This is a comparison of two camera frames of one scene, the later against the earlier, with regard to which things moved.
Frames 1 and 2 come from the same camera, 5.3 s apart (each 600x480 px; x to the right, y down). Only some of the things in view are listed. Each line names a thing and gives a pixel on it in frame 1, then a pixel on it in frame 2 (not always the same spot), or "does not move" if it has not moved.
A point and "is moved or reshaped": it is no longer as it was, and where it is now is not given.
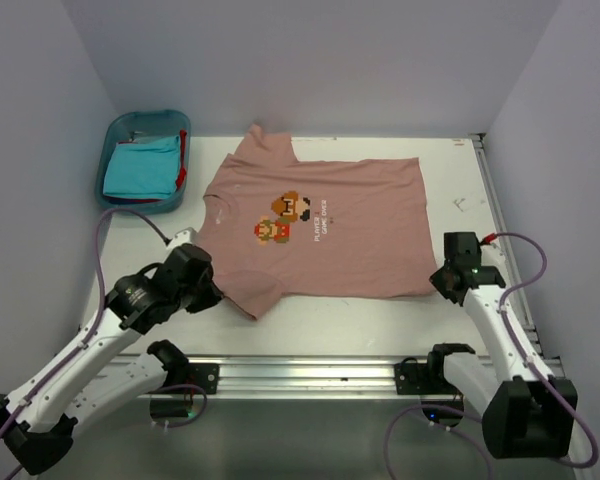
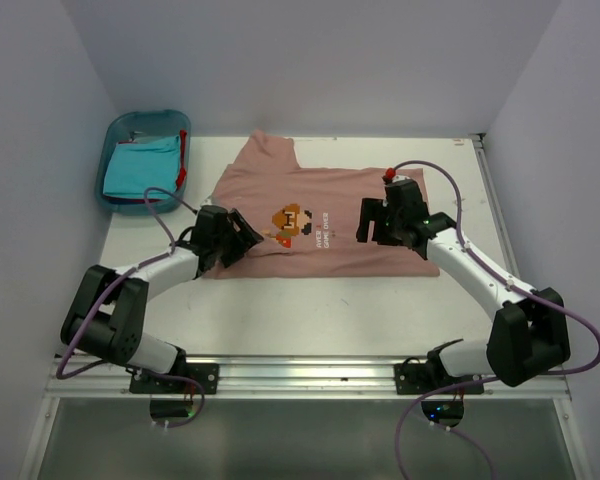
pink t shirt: (274, 225) is moved or reshaped
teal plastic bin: (144, 161) does not move
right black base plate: (413, 378) does not move
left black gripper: (212, 296) → (244, 238)
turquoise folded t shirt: (144, 168) does not move
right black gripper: (438, 281) → (372, 209)
